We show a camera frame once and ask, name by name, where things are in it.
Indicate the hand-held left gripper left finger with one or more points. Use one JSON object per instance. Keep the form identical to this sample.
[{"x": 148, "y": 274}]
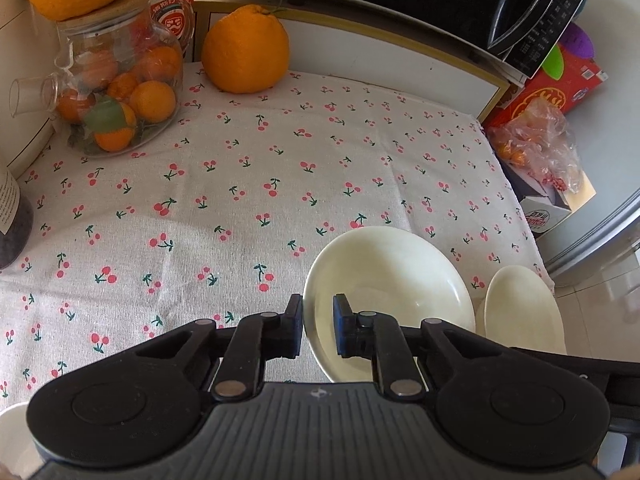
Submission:
[{"x": 295, "y": 322}]

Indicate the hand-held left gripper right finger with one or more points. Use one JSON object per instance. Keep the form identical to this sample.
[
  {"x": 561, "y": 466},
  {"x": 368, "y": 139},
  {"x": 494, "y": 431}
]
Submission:
[{"x": 342, "y": 325}]

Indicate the wide white bowl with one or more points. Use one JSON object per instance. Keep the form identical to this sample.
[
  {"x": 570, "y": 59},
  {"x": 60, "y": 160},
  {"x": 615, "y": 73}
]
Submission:
[{"x": 395, "y": 270}]

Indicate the white plate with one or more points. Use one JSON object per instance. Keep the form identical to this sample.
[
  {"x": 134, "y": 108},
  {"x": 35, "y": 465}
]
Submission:
[{"x": 525, "y": 310}]

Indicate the cherry print tablecloth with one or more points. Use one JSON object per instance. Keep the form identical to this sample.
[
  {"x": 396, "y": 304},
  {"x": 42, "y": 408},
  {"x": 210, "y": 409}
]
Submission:
[{"x": 250, "y": 185}]

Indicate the white cardboard carton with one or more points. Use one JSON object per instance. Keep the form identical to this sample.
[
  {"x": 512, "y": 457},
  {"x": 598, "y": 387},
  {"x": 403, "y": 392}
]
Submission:
[{"x": 555, "y": 210}]

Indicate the plastic bag of oranges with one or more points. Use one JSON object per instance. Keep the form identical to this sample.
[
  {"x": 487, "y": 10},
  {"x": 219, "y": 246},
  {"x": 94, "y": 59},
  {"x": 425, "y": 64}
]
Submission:
[{"x": 540, "y": 145}]

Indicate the pile of small oranges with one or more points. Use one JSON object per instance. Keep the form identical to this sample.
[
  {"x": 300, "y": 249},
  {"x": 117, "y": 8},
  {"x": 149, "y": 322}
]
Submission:
[{"x": 127, "y": 95}]

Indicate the red cardboard box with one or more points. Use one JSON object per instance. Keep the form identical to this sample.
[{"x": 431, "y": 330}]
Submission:
[{"x": 565, "y": 90}]

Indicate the plastic jar of dark contents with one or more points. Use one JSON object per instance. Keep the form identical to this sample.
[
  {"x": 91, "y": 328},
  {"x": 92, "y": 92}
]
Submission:
[{"x": 12, "y": 220}]

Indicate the cup with red logo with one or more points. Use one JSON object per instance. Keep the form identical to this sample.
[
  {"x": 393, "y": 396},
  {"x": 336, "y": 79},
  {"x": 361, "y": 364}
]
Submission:
[{"x": 175, "y": 22}]

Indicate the black microwave oven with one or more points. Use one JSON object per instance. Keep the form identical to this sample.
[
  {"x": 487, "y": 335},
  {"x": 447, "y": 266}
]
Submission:
[{"x": 400, "y": 0}]

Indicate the glass pitcher with cork lid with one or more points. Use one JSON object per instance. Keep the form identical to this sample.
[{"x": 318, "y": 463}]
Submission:
[{"x": 120, "y": 25}]

